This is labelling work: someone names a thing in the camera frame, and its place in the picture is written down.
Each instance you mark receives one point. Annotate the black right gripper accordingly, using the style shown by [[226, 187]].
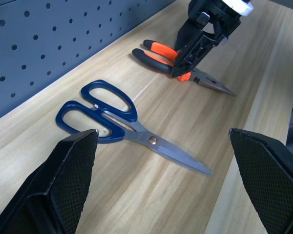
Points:
[[217, 19]]

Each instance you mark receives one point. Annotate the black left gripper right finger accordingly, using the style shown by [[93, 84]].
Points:
[[271, 185]]

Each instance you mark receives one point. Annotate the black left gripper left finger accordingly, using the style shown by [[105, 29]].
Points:
[[51, 190]]

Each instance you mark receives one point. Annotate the orange and black needle-nose pliers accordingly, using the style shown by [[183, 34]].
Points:
[[161, 48]]

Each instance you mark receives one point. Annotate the grey-blue metal pegboard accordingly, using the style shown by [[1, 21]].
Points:
[[63, 22]]

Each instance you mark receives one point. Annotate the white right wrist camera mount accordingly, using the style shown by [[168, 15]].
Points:
[[239, 6]]

